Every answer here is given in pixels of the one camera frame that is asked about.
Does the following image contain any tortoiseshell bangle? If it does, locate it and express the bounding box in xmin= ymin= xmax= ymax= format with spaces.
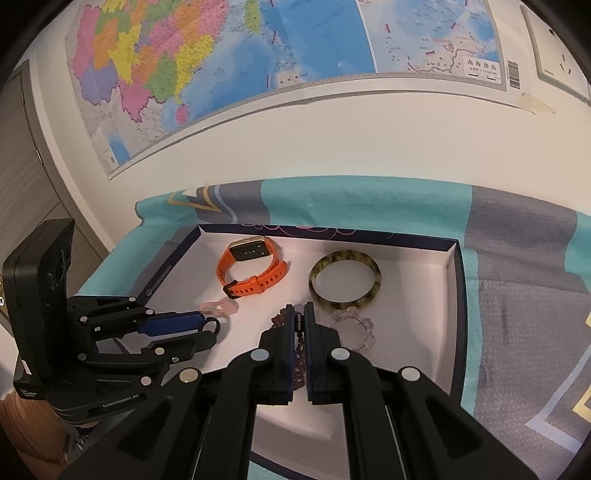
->
xmin=308 ymin=249 xmax=383 ymax=315

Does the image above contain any clear crystal bead bracelet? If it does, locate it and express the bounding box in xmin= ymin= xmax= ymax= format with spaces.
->
xmin=329 ymin=309 xmax=378 ymax=350

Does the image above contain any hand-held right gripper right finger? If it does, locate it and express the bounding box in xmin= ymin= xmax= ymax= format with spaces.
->
xmin=305 ymin=302 xmax=542 ymax=480

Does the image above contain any teal and grey printed blanket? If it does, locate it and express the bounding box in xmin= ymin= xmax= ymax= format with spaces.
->
xmin=74 ymin=178 xmax=591 ymax=480

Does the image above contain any pink hair ring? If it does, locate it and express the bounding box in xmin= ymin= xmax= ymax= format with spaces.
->
xmin=200 ymin=299 xmax=241 ymax=320

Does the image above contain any colourful wall map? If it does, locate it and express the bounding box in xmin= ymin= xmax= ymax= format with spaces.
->
xmin=65 ymin=0 xmax=520 ymax=182

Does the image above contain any beige tape piece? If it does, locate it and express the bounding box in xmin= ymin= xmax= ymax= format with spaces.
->
xmin=517 ymin=91 xmax=557 ymax=116

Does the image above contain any purple bead bracelet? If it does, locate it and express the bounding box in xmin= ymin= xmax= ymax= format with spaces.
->
xmin=270 ymin=310 xmax=309 ymax=391

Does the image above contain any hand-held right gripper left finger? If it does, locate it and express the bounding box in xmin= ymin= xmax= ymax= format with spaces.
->
xmin=58 ymin=304 xmax=297 ymax=480

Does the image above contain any person's left forearm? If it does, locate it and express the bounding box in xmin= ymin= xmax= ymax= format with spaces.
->
xmin=0 ymin=392 xmax=72 ymax=468

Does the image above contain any dark blue cardboard box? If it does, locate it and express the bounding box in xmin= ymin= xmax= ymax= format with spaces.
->
xmin=74 ymin=223 xmax=468 ymax=468

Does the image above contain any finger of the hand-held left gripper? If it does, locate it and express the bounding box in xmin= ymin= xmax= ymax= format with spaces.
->
xmin=69 ymin=295 xmax=221 ymax=339
xmin=78 ymin=330 xmax=219 ymax=367

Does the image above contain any orange smartwatch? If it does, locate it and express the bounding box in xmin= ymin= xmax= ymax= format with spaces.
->
xmin=217 ymin=235 xmax=290 ymax=300

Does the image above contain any white wall socket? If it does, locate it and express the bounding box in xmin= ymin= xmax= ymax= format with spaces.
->
xmin=521 ymin=4 xmax=591 ymax=102

